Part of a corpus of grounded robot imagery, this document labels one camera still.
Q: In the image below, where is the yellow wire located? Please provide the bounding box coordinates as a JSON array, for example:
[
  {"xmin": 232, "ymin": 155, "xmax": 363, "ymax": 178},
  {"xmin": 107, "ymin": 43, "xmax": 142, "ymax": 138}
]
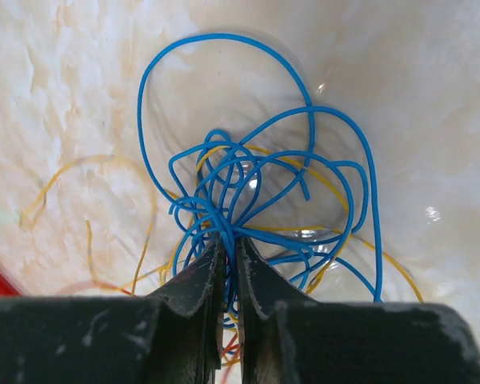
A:
[{"xmin": 18, "ymin": 144, "xmax": 425, "ymax": 369}]

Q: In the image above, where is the blue wire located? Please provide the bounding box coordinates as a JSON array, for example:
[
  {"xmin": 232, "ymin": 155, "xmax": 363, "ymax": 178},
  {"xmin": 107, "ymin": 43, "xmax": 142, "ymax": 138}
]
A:
[{"xmin": 137, "ymin": 33, "xmax": 383, "ymax": 317}]

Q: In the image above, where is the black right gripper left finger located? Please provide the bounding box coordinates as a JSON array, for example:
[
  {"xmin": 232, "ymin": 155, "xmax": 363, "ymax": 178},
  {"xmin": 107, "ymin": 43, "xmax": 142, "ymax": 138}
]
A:
[{"xmin": 0, "ymin": 236, "xmax": 226, "ymax": 383}]

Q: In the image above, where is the orange wire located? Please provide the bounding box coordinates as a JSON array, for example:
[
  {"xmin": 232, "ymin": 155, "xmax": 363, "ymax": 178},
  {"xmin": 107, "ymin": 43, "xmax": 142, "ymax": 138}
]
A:
[{"xmin": 59, "ymin": 279, "xmax": 241, "ymax": 384}]

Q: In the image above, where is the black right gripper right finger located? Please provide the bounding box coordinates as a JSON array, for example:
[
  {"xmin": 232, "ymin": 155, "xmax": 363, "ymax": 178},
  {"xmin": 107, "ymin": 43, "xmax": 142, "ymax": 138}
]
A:
[{"xmin": 238, "ymin": 238, "xmax": 480, "ymax": 383}]

